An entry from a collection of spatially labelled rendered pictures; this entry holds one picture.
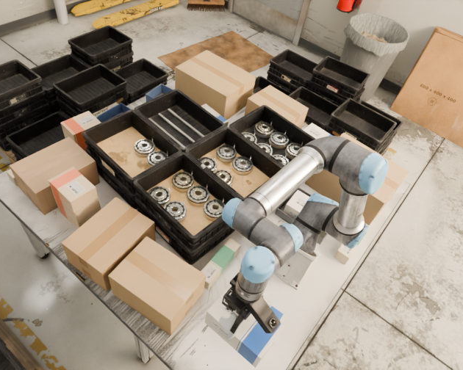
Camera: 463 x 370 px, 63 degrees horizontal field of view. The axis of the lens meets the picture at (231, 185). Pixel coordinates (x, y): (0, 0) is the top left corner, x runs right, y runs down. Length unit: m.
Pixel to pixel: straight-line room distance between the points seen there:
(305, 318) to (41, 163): 1.36
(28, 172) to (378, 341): 2.14
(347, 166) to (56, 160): 1.33
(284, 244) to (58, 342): 1.71
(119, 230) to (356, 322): 1.60
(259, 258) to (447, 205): 2.80
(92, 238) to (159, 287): 0.34
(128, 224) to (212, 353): 0.62
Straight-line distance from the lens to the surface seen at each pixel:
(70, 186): 1.73
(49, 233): 1.89
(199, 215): 1.71
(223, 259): 1.68
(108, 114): 2.34
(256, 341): 1.16
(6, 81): 3.17
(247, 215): 0.99
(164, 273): 1.52
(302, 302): 1.73
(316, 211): 1.56
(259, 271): 0.87
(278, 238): 0.95
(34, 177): 1.90
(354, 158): 1.17
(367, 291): 2.73
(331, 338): 2.50
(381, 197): 1.95
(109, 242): 1.61
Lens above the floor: 2.22
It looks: 49 degrees down
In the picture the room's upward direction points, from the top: 11 degrees clockwise
